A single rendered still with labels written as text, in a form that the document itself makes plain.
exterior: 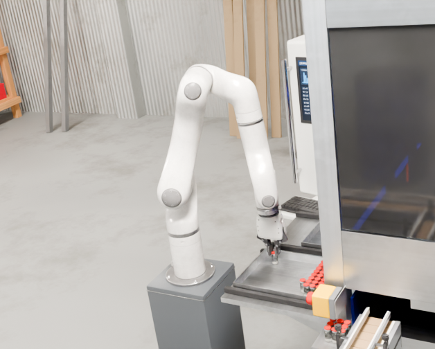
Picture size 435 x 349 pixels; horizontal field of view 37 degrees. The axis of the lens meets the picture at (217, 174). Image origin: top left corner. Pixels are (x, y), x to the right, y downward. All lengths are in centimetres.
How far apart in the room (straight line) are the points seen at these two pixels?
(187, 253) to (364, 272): 72
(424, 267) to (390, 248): 11
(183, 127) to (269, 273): 62
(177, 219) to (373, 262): 76
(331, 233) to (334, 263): 10
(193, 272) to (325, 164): 80
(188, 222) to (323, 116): 77
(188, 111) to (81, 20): 610
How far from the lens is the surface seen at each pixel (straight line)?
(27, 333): 409
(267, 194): 223
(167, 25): 751
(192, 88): 213
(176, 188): 226
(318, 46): 178
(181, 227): 237
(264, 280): 238
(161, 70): 770
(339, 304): 201
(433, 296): 197
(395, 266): 195
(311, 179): 316
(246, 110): 220
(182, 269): 246
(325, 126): 184
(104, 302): 417
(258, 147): 224
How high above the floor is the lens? 210
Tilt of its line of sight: 21 degrees down
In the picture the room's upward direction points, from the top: 8 degrees counter-clockwise
